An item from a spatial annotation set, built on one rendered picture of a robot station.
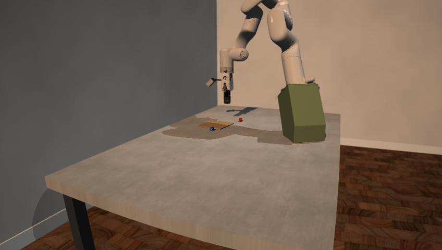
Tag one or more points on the tan flat mat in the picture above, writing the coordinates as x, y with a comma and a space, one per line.
216, 124

